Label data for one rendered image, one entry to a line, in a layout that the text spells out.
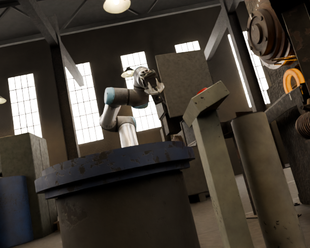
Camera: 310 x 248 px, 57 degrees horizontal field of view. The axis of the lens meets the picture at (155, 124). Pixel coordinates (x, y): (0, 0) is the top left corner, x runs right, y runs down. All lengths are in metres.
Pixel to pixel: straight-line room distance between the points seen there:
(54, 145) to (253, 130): 11.58
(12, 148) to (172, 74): 2.61
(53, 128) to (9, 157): 7.92
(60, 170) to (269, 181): 0.69
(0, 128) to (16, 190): 9.12
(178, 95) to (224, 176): 3.56
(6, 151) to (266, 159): 4.08
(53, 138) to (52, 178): 11.91
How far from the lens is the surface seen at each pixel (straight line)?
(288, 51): 1.84
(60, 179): 0.48
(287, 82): 1.96
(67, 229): 0.54
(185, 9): 10.98
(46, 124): 12.61
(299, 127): 1.54
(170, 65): 4.57
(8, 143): 4.68
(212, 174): 0.90
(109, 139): 11.87
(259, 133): 0.99
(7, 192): 4.28
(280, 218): 1.00
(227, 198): 0.91
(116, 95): 1.49
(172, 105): 4.33
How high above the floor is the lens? 0.36
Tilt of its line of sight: 12 degrees up
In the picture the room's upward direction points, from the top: 13 degrees counter-clockwise
